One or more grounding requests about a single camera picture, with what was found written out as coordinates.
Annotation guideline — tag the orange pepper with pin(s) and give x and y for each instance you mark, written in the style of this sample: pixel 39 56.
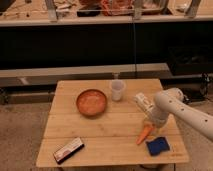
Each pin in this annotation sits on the orange pepper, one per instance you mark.
pixel 143 135

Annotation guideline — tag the wooden folding table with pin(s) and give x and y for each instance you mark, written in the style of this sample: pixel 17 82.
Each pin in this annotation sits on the wooden folding table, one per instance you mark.
pixel 109 139

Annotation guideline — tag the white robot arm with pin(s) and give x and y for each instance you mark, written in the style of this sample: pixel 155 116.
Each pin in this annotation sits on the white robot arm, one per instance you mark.
pixel 170 101

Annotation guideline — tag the clear plastic cup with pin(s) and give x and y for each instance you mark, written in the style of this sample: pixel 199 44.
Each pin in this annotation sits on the clear plastic cup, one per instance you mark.
pixel 117 88

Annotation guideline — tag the black and white box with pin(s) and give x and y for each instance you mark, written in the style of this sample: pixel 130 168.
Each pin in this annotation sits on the black and white box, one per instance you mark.
pixel 68 150

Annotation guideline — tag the orange ceramic bowl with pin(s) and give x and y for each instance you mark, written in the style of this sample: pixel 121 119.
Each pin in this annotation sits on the orange ceramic bowl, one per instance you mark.
pixel 91 102

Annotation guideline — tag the long metal bench rail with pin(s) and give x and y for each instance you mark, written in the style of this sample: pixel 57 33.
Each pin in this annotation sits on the long metal bench rail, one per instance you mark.
pixel 45 76

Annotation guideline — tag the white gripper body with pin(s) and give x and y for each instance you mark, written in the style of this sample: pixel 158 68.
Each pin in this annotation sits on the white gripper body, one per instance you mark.
pixel 153 130

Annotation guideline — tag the blue sponge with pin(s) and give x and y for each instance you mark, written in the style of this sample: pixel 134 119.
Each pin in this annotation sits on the blue sponge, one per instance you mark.
pixel 158 145

